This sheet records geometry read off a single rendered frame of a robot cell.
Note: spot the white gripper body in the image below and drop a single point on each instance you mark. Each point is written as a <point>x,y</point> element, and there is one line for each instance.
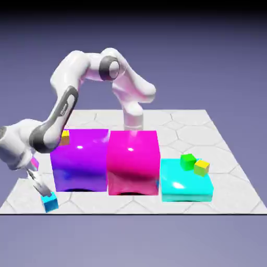
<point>39,183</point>

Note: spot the small blue cube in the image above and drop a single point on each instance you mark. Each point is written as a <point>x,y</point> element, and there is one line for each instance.
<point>50,202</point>

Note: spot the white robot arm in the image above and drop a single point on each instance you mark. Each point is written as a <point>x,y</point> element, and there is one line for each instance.
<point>62,68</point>

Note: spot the small yellow cube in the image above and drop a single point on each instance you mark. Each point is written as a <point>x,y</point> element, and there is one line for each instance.
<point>201,168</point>
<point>65,137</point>

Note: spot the small green cube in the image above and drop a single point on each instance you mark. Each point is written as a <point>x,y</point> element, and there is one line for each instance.
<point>187,162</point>

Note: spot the large purple box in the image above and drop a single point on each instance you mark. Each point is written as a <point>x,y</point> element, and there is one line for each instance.
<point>81,160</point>

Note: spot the large magenta box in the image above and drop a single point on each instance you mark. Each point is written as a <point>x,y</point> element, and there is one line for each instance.
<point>132,162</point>

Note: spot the large cyan box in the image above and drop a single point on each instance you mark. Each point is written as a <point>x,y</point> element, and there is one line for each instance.
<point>185,183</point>

